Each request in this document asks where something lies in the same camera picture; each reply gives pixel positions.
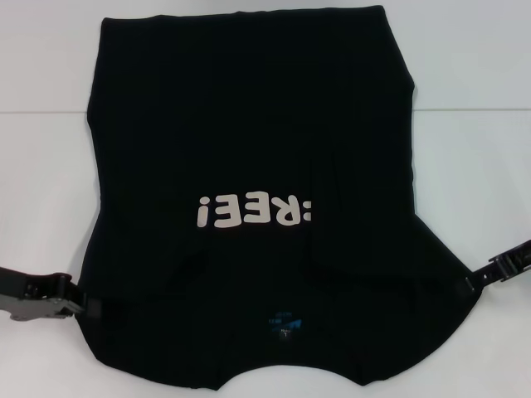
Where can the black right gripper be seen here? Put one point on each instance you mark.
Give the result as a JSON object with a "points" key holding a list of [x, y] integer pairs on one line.
{"points": [[512, 261]]}

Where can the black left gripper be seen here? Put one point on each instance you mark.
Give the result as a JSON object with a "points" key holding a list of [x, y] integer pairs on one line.
{"points": [[25, 294]]}

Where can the black shirt with FREE print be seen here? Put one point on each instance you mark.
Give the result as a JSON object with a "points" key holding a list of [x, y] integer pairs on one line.
{"points": [[249, 124]]}

